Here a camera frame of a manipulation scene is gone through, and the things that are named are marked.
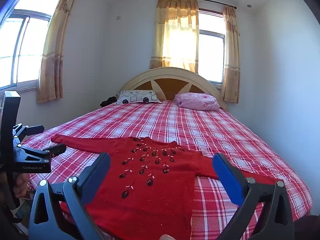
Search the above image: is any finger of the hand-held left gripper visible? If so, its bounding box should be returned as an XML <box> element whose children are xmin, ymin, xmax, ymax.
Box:
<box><xmin>14</xmin><ymin>144</ymin><xmax>67</xmax><ymax>159</ymax></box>
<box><xmin>12</xmin><ymin>124</ymin><xmax>45</xmax><ymax>144</ymax></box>

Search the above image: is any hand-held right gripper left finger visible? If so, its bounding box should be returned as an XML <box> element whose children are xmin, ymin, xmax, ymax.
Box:
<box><xmin>28</xmin><ymin>152</ymin><xmax>112</xmax><ymax>240</ymax></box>

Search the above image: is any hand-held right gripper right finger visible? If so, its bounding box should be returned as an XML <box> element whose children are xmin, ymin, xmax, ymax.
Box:
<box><xmin>212</xmin><ymin>152</ymin><xmax>295</xmax><ymax>240</ymax></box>

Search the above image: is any red beaded sweater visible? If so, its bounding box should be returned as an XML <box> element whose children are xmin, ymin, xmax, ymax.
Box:
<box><xmin>51</xmin><ymin>134</ymin><xmax>284</xmax><ymax>240</ymax></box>

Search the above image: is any person's left hand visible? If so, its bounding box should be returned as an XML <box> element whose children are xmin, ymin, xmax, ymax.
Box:
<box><xmin>13</xmin><ymin>173</ymin><xmax>31</xmax><ymax>201</ymax></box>

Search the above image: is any bed with red plaid sheet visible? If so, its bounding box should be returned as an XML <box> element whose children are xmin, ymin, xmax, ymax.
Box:
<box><xmin>21</xmin><ymin>99</ymin><xmax>313</xmax><ymax>240</ymax></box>

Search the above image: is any dark cloth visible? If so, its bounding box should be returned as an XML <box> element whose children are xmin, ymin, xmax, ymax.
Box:
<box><xmin>100</xmin><ymin>95</ymin><xmax>118</xmax><ymax>107</ymax></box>

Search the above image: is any beige floral curtain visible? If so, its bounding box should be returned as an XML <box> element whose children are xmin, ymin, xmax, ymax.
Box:
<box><xmin>220</xmin><ymin>5</ymin><xmax>241</xmax><ymax>103</ymax></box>
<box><xmin>149</xmin><ymin>0</ymin><xmax>200</xmax><ymax>74</ymax></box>
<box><xmin>37</xmin><ymin>0</ymin><xmax>83</xmax><ymax>104</ymax></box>

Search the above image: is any pink pillow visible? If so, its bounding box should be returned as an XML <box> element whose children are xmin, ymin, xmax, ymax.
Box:
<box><xmin>174</xmin><ymin>92</ymin><xmax>220</xmax><ymax>112</ymax></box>

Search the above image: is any large sliding window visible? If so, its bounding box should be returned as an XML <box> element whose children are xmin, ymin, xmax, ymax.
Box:
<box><xmin>0</xmin><ymin>0</ymin><xmax>65</xmax><ymax>90</ymax></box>

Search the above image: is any white patterned pillow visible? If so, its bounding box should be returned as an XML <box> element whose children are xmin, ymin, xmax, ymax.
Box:
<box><xmin>116</xmin><ymin>90</ymin><xmax>162</xmax><ymax>105</ymax></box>

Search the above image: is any cream wooden headboard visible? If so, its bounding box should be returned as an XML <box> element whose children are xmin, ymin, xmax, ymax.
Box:
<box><xmin>117</xmin><ymin>67</ymin><xmax>228</xmax><ymax>112</ymax></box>

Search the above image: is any small bedroom window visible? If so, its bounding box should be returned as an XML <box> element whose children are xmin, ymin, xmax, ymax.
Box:
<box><xmin>197</xmin><ymin>9</ymin><xmax>225</xmax><ymax>85</ymax></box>

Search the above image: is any black curtain rod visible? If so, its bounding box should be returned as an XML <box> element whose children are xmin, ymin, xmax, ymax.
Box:
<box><xmin>154</xmin><ymin>0</ymin><xmax>237</xmax><ymax>8</ymax></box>

